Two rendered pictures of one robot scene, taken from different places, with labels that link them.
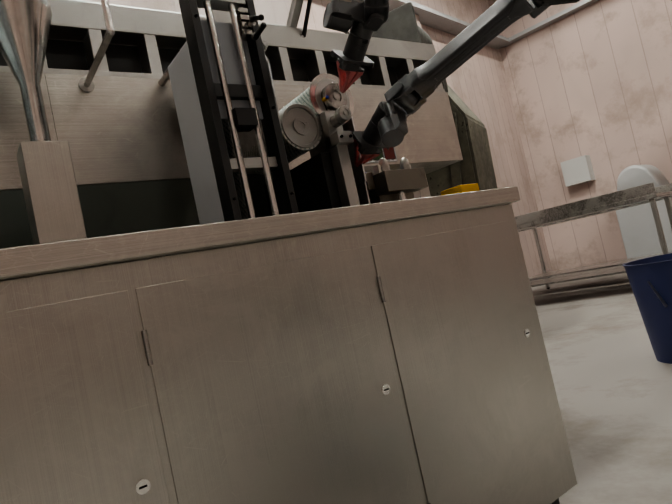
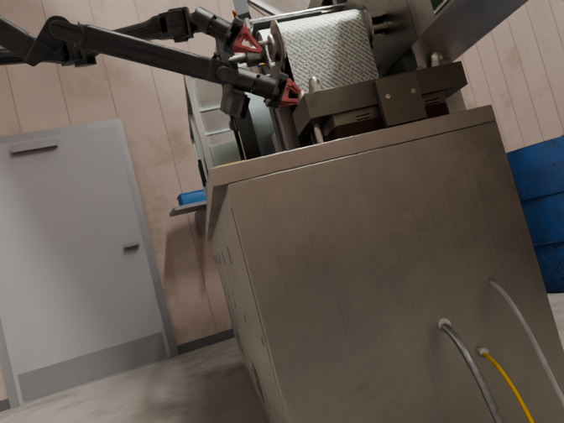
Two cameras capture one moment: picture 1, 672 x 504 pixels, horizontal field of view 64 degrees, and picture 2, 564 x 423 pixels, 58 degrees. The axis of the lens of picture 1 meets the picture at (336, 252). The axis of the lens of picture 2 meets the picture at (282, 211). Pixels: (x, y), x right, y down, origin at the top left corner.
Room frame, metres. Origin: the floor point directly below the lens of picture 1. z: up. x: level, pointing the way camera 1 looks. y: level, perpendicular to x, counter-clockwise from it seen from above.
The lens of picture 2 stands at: (1.98, -1.38, 0.71)
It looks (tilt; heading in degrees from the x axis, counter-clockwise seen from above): 4 degrees up; 116
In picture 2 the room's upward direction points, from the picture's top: 15 degrees counter-clockwise
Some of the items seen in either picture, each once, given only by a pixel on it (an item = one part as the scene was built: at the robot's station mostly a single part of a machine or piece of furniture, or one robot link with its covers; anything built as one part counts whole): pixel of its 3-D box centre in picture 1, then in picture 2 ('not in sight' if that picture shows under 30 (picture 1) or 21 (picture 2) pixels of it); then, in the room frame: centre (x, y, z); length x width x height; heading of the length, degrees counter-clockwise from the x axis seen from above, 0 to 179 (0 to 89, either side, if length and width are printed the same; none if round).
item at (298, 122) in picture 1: (278, 141); not in sight; (1.49, 0.09, 1.18); 0.26 x 0.12 x 0.12; 36
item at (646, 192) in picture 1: (572, 251); not in sight; (5.81, -2.50, 0.50); 1.94 x 0.74 x 1.00; 48
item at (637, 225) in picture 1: (650, 212); not in sight; (7.69, -4.54, 0.72); 0.73 x 0.65 x 1.43; 46
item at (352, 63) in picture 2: (335, 162); (337, 80); (1.59, -0.06, 1.10); 0.23 x 0.01 x 0.18; 36
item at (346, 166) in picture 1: (345, 164); (281, 120); (1.41, -0.07, 1.05); 0.06 x 0.05 x 0.31; 36
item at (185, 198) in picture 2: not in sight; (199, 197); (-0.52, 2.21, 1.27); 0.35 x 0.24 x 0.11; 46
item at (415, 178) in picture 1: (364, 196); (377, 99); (1.70, -0.13, 1.00); 0.40 x 0.16 x 0.06; 36
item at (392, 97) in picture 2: not in sight; (399, 100); (1.76, -0.19, 0.97); 0.10 x 0.03 x 0.11; 36
